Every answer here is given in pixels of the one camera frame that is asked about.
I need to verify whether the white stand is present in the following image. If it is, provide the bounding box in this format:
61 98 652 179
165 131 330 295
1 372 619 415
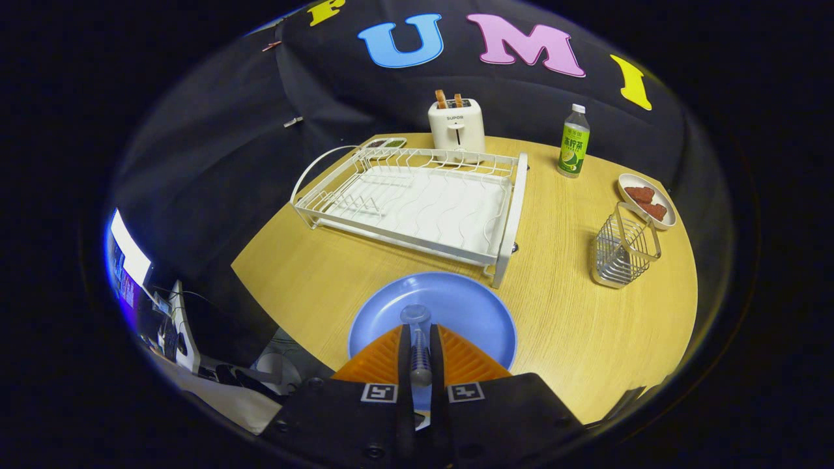
168 280 201 373

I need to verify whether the black backdrop cloth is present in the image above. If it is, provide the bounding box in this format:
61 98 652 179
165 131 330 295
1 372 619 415
108 0 724 307

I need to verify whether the lit computer monitor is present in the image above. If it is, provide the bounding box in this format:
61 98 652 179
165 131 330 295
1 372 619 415
104 208 154 313

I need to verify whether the small white oval dish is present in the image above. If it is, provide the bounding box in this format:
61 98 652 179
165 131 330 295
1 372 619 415
617 173 678 231

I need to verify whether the blue plate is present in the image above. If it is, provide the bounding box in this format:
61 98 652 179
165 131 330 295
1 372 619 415
347 272 519 412

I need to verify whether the green label drink bottle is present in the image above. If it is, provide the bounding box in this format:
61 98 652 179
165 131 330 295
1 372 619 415
557 104 591 178

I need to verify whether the silver wire basket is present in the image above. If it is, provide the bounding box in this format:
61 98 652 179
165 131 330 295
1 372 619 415
592 201 662 289

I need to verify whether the white wire dish rack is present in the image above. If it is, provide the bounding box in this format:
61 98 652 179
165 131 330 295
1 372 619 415
290 145 530 289

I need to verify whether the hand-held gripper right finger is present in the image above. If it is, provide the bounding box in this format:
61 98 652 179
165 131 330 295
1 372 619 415
429 323 585 469

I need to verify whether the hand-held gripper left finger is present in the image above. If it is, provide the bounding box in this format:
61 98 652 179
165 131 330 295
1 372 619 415
259 324 414 469

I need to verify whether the white toaster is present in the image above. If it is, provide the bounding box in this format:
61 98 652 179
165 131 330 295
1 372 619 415
427 98 486 163

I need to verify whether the spoon with blue checked handle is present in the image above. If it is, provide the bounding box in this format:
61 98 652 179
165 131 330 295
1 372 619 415
400 304 433 388

